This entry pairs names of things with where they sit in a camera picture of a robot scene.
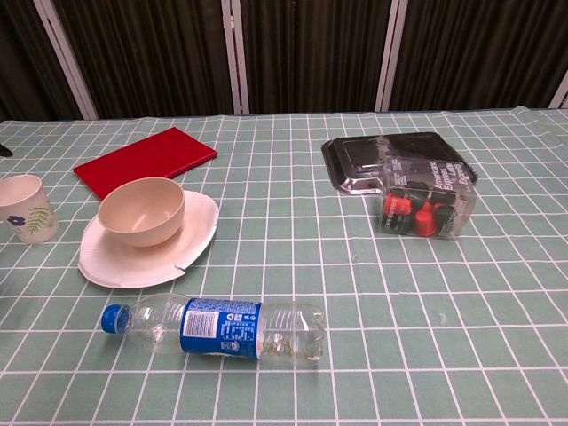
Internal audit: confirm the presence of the green grid tablecloth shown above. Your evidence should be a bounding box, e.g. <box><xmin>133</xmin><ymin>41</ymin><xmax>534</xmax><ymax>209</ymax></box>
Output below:
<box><xmin>0</xmin><ymin>105</ymin><xmax>568</xmax><ymax>426</ymax></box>

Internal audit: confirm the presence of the white floral paper cup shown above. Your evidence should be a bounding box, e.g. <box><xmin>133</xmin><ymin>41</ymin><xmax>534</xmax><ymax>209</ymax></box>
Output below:
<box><xmin>0</xmin><ymin>174</ymin><xmax>60</xmax><ymax>245</ymax></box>

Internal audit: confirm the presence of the shiny metal tray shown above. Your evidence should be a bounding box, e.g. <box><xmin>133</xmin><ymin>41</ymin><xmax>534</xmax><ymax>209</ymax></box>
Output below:
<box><xmin>320</xmin><ymin>130</ymin><xmax>478</xmax><ymax>197</ymax></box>

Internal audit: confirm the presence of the red flat board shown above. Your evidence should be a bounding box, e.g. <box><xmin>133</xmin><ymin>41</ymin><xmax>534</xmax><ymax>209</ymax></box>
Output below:
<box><xmin>72</xmin><ymin>126</ymin><xmax>219</xmax><ymax>201</ymax></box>

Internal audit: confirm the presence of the black pleated curtain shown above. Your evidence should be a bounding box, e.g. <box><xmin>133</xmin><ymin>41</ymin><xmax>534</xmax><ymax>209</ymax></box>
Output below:
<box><xmin>0</xmin><ymin>0</ymin><xmax>568</xmax><ymax>122</ymax></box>

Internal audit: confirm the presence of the clear bottle with blue label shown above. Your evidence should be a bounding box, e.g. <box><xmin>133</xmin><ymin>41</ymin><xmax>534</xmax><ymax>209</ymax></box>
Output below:
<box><xmin>100</xmin><ymin>291</ymin><xmax>327</xmax><ymax>367</ymax></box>

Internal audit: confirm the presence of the clear box of coffee capsules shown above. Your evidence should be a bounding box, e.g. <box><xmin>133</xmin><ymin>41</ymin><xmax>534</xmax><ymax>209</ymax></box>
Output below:
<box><xmin>377</xmin><ymin>154</ymin><xmax>478</xmax><ymax>241</ymax></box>

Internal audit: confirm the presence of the beige bowl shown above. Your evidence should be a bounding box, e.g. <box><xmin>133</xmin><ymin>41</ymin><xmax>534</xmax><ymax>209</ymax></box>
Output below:
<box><xmin>98</xmin><ymin>176</ymin><xmax>186</xmax><ymax>249</ymax></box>

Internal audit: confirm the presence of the white partition post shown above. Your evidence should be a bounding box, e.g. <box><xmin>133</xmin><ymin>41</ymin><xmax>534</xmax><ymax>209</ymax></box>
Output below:
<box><xmin>547</xmin><ymin>82</ymin><xmax>568</xmax><ymax>110</ymax></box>
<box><xmin>32</xmin><ymin>0</ymin><xmax>99</xmax><ymax>121</ymax></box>
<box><xmin>220</xmin><ymin>0</ymin><xmax>251</xmax><ymax>116</ymax></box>
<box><xmin>374</xmin><ymin>0</ymin><xmax>408</xmax><ymax>113</ymax></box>

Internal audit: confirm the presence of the white paper plate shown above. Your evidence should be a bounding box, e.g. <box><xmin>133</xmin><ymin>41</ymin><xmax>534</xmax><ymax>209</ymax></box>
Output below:
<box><xmin>77</xmin><ymin>189</ymin><xmax>221</xmax><ymax>289</ymax></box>

